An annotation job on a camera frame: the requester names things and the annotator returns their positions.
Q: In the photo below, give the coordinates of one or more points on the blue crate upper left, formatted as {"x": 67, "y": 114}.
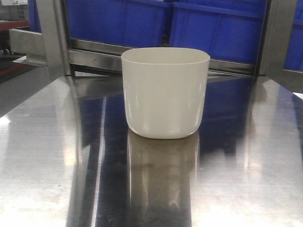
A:
{"x": 134, "y": 23}

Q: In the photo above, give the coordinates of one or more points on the white plastic bin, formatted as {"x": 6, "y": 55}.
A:
{"x": 164, "y": 90}

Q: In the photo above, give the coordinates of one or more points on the stainless steel shelf frame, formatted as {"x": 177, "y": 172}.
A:
{"x": 55, "y": 49}

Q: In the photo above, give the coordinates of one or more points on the blue crate upper right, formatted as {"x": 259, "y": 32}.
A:
{"x": 227, "y": 30}

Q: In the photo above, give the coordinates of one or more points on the blue crate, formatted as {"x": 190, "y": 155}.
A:
{"x": 134, "y": 23}
{"x": 227, "y": 30}

